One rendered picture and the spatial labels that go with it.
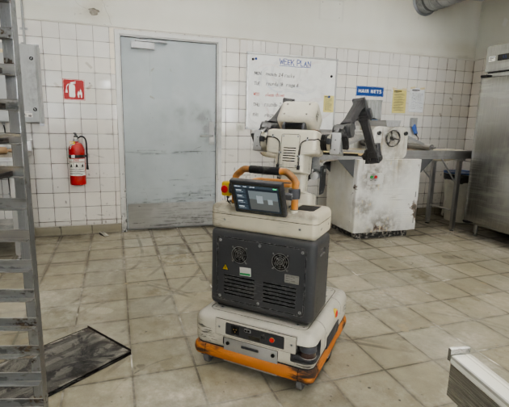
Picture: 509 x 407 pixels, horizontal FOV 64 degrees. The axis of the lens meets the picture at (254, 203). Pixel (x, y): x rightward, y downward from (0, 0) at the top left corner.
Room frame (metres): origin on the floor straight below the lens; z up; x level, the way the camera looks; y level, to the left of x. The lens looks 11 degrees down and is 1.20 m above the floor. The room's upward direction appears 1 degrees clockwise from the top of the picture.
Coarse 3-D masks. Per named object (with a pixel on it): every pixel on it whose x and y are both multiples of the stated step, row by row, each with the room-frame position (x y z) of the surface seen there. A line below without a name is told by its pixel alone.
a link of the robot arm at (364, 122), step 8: (368, 112) 2.55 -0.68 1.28; (360, 120) 2.60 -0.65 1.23; (368, 120) 2.61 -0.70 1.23; (368, 128) 2.62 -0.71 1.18; (368, 136) 2.65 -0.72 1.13; (368, 144) 2.68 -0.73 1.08; (368, 152) 2.72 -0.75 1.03; (376, 152) 2.72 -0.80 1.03; (368, 160) 2.75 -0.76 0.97; (376, 160) 2.73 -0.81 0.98
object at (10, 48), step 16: (0, 16) 1.12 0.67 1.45; (16, 16) 1.15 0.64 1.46; (16, 32) 1.15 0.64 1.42; (16, 48) 1.14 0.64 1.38; (16, 64) 1.13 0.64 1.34; (16, 80) 1.13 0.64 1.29; (16, 96) 1.13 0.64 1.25; (16, 112) 1.13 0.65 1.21; (16, 128) 1.12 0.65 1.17; (16, 160) 1.12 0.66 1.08; (16, 192) 1.12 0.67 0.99; (32, 224) 1.15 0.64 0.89; (32, 240) 1.14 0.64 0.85; (32, 256) 1.13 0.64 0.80; (32, 272) 1.13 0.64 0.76; (32, 288) 1.13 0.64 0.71; (32, 304) 1.13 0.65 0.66; (32, 336) 1.12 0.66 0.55; (32, 368) 1.12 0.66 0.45
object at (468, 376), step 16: (448, 352) 0.50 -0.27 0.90; (464, 352) 0.50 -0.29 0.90; (464, 368) 0.47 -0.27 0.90; (480, 368) 0.47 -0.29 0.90; (448, 384) 0.50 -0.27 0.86; (464, 384) 0.47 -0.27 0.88; (480, 384) 0.45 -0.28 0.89; (496, 384) 0.44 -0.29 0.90; (464, 400) 0.47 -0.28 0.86; (480, 400) 0.44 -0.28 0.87; (496, 400) 0.42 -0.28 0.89
